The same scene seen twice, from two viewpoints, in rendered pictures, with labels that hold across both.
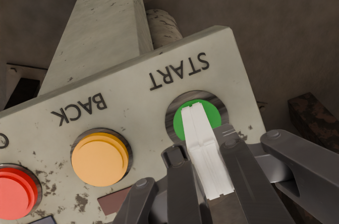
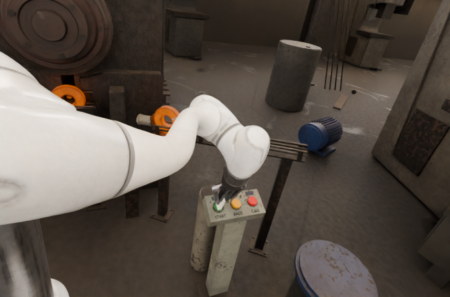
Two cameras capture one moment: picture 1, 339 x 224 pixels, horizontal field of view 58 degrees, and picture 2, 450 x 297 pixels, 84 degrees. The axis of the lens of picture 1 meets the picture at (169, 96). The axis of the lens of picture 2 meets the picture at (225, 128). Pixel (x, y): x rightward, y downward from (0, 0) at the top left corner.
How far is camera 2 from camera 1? 83 cm
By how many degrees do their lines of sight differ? 30
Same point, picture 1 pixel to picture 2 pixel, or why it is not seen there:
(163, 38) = (203, 248)
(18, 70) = (262, 253)
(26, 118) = (247, 213)
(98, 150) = (236, 205)
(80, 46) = (236, 234)
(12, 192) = (251, 201)
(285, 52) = (136, 240)
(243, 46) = (159, 247)
